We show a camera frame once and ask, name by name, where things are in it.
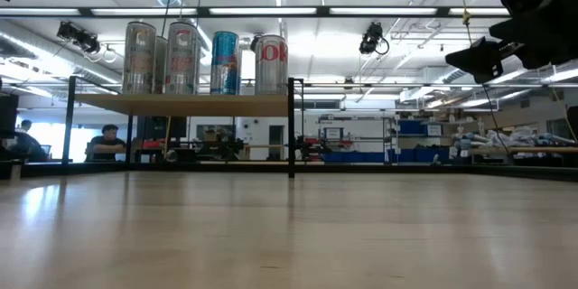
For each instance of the wooden workbench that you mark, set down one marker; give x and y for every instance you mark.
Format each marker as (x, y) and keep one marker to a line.
(542, 149)

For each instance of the red box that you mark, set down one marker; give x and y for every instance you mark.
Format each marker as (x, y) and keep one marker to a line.
(153, 144)

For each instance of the silver Diet Coke can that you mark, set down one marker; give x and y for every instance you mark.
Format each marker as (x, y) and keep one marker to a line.
(271, 72)

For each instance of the blue storage bin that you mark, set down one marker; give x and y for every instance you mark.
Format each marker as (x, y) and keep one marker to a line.
(410, 127)
(415, 155)
(352, 157)

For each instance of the white bag pile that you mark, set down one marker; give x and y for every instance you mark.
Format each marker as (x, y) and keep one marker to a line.
(501, 137)

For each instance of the black background robot arm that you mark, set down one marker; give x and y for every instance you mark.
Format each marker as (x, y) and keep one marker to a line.
(309, 146)
(226, 144)

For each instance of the black overhead light beam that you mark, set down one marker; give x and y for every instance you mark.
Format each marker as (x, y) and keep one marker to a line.
(271, 11)

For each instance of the black equipment box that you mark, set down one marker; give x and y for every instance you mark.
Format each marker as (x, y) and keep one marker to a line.
(8, 115)

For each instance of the black hanging camera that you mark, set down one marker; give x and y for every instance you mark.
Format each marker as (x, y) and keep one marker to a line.
(371, 38)

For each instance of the white label sign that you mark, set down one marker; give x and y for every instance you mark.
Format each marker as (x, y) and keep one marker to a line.
(433, 130)

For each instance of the white Celsius can yellow band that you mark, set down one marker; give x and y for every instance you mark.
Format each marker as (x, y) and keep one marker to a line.
(139, 63)

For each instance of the framed white sign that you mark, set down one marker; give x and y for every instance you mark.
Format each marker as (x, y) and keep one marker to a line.
(333, 133)

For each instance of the dented blue Red Bull can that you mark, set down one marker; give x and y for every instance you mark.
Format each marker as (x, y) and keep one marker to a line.
(224, 68)

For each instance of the black aluminium table frame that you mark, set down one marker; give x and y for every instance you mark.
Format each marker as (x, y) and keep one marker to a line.
(361, 168)

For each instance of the white Celsius Tropical Vibe can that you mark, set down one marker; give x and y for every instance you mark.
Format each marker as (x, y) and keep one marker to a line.
(160, 70)

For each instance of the black ceiling-mounted device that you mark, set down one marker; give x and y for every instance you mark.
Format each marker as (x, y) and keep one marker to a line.
(79, 38)

